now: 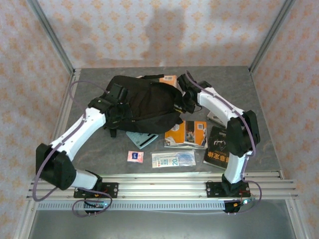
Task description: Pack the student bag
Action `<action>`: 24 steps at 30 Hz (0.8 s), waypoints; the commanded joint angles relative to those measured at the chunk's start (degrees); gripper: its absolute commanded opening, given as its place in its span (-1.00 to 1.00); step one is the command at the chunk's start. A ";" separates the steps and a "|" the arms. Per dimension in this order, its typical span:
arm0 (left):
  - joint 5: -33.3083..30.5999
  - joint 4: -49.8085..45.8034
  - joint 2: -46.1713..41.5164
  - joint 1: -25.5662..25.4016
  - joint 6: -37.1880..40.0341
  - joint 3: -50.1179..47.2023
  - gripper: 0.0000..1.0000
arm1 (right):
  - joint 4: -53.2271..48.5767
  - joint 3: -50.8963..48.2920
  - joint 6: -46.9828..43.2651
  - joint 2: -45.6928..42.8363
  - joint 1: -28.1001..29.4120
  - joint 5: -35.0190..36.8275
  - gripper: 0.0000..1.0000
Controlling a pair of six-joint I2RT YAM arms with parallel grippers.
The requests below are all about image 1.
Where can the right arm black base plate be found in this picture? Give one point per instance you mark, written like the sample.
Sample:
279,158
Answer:
211,190

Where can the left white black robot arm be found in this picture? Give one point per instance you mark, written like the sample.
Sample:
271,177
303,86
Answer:
77,129

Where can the pink tissue packet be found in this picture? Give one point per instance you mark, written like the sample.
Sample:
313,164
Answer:
135,156

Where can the small circuit board green LED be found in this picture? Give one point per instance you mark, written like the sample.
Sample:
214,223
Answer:
99,205
245,201

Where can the aluminium frame strut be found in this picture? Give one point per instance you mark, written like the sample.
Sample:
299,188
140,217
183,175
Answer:
25,221
296,221

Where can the grey white book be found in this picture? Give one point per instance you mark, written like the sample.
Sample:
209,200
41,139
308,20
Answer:
214,118

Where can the black book orange characters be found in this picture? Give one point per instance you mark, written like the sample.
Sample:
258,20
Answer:
216,149

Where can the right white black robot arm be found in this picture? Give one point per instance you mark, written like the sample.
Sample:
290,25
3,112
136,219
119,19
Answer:
219,102

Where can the orange white magazine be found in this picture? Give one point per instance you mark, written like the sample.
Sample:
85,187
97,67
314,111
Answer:
197,132

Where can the clear pouch with 20 print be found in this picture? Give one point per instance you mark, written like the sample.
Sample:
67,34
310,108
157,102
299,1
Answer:
172,159

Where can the light blue notebook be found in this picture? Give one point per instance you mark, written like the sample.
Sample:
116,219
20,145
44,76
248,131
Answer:
142,142

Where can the black backpack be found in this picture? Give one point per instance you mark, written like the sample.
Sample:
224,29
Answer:
149,104

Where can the aluminium corner post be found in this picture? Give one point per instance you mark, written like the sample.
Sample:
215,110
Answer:
50,32
272,32

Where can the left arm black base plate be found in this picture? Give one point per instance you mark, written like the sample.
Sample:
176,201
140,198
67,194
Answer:
112,190

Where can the aluminium base frame rail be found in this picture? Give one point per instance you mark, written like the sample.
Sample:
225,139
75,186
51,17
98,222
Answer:
162,186

